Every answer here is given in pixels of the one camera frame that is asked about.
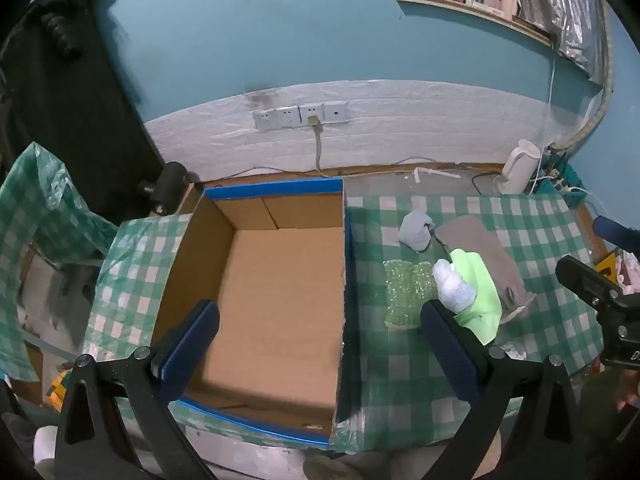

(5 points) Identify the light green cloth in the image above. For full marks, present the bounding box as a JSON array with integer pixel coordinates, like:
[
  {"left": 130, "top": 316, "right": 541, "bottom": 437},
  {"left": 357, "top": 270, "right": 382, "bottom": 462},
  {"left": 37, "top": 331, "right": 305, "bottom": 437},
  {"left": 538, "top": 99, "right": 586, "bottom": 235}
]
[{"left": 447, "top": 249, "right": 503, "bottom": 346}]

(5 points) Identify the silver foil sheet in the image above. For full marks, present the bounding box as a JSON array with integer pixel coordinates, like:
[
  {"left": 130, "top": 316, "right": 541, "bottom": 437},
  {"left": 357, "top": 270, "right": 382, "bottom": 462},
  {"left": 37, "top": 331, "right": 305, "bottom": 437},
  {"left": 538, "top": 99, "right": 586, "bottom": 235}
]
[{"left": 512, "top": 0, "right": 608, "bottom": 83}]

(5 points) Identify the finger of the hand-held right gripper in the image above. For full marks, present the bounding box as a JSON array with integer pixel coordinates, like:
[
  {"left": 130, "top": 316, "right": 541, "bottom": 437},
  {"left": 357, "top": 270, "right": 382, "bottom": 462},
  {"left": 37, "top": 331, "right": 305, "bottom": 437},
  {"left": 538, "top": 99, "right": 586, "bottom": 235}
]
[
  {"left": 593, "top": 215, "right": 640, "bottom": 250},
  {"left": 555, "top": 255, "right": 627, "bottom": 313}
]

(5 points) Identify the cardboard box blue rim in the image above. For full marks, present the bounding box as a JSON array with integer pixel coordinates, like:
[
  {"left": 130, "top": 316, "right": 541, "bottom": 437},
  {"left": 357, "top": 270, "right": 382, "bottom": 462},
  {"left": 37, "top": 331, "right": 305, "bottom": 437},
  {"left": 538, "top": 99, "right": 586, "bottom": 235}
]
[{"left": 150, "top": 177, "right": 351, "bottom": 450}]

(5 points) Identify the white and blue sock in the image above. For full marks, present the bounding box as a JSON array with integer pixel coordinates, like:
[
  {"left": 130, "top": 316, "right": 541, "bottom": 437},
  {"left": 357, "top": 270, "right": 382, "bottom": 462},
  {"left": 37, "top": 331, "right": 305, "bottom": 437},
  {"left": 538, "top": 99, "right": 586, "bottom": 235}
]
[{"left": 432, "top": 259, "right": 477, "bottom": 313}]

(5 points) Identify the white paper strip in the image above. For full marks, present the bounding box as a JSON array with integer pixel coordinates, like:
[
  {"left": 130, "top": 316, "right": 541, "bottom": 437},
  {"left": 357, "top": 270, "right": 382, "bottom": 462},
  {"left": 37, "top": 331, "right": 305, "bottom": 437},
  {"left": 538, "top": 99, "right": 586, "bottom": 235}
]
[{"left": 414, "top": 166, "right": 461, "bottom": 184}]

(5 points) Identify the black hanging coat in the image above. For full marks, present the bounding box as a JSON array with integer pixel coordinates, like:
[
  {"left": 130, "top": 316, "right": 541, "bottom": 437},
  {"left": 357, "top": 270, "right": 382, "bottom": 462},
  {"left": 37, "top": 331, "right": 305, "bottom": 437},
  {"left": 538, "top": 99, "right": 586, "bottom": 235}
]
[{"left": 0, "top": 0, "right": 167, "bottom": 226}]

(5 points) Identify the pink plastic bag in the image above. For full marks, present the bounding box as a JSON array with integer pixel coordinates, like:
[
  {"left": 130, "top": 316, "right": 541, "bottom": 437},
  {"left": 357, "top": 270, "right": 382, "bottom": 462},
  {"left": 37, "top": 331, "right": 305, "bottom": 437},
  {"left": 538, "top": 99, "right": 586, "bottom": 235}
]
[{"left": 619, "top": 252, "right": 640, "bottom": 297}]

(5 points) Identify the yellow bag black print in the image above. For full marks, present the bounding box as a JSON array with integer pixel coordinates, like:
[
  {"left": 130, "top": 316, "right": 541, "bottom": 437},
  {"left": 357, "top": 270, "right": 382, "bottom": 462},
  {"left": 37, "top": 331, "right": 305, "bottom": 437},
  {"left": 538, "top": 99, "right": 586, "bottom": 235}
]
[{"left": 595, "top": 255, "right": 622, "bottom": 282}]

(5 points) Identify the blue-grey sock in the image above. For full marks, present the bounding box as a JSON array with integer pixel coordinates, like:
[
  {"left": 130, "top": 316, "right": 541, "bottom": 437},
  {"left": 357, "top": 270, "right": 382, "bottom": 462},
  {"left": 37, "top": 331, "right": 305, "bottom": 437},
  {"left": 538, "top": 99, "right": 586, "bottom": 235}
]
[{"left": 398, "top": 211, "right": 436, "bottom": 253}]

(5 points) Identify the black cable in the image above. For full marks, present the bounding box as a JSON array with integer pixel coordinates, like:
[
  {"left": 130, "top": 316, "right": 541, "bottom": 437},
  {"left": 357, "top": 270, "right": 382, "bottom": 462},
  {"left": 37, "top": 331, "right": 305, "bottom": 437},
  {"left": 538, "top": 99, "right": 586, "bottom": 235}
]
[{"left": 470, "top": 172, "right": 503, "bottom": 196}]

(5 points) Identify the bubble wrap sheet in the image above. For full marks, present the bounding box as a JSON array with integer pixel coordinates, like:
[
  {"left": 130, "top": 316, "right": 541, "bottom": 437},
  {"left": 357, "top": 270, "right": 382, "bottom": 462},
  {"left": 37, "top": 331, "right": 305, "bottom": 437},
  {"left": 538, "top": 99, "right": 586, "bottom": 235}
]
[{"left": 382, "top": 259, "right": 436, "bottom": 330}]

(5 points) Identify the white hanging cable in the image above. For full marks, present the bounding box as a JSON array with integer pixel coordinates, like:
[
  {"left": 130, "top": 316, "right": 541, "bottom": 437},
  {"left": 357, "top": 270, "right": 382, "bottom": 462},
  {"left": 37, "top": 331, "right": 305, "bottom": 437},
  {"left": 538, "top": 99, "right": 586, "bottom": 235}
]
[{"left": 546, "top": 49, "right": 557, "bottom": 147}]

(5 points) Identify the wrapped wall pipe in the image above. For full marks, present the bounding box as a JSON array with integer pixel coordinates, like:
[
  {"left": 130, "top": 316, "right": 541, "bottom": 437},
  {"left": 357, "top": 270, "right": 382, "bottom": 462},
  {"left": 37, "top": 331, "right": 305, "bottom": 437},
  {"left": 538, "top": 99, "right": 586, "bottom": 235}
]
[{"left": 550, "top": 10, "right": 616, "bottom": 153}]

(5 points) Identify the wooden wall shelf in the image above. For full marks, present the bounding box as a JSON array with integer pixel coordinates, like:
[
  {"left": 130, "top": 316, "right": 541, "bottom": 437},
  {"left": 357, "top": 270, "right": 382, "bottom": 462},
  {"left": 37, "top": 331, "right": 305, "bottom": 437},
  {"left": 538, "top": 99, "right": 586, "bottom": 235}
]
[{"left": 395, "top": 0, "right": 553, "bottom": 46}]

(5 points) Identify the grey plug and cable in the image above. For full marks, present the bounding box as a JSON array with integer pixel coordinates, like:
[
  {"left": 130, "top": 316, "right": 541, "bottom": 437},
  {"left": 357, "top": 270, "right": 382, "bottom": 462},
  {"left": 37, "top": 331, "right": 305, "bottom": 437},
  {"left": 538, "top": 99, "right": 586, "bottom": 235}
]
[{"left": 307, "top": 115, "right": 334, "bottom": 179}]

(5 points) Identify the green checkered plastic sheet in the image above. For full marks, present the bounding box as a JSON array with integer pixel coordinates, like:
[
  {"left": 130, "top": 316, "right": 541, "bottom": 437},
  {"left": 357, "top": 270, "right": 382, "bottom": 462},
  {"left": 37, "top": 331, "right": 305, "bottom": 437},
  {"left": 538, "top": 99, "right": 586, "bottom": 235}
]
[{"left": 0, "top": 142, "right": 118, "bottom": 383}]

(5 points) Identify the white electric kettle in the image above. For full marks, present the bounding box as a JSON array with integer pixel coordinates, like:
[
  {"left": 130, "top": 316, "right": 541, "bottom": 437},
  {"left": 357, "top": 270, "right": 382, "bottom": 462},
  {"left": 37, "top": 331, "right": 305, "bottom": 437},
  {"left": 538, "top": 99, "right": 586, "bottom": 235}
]
[{"left": 494, "top": 139, "right": 542, "bottom": 196}]

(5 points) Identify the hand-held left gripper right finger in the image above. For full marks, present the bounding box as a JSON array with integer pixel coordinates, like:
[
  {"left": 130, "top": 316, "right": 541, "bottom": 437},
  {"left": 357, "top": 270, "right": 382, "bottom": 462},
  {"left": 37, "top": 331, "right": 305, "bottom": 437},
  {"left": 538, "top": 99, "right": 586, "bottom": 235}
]
[{"left": 420, "top": 300, "right": 593, "bottom": 480}]

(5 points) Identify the person's right hand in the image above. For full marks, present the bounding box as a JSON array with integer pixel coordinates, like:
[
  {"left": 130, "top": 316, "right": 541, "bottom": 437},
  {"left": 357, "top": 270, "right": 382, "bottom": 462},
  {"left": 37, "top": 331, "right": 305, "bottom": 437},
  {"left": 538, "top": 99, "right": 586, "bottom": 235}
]
[{"left": 616, "top": 374, "right": 640, "bottom": 413}]

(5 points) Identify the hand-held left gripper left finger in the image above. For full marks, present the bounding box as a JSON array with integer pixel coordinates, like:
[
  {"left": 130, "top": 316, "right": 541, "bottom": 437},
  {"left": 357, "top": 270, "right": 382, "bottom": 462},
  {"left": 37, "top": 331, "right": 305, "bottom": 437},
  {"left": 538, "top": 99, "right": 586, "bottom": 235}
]
[{"left": 54, "top": 299, "right": 221, "bottom": 480}]

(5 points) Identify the black cylinder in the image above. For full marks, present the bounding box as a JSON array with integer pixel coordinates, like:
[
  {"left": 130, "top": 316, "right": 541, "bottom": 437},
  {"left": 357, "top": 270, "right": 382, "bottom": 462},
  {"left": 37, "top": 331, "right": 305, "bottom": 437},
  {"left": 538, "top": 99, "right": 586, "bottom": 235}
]
[{"left": 140, "top": 161, "right": 191, "bottom": 216}]

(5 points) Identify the grey-brown cloth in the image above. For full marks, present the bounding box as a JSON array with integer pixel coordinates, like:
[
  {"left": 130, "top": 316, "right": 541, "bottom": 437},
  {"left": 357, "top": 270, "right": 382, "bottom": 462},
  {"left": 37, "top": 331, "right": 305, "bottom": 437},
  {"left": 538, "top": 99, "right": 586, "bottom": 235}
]
[{"left": 435, "top": 215, "right": 536, "bottom": 323}]

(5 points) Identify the green checkered tablecloth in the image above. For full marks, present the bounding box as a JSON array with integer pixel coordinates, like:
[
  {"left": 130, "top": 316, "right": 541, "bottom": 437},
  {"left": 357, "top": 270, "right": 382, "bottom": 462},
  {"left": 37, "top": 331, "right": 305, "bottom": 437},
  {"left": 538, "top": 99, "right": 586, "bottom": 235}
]
[{"left": 82, "top": 192, "right": 606, "bottom": 456}]

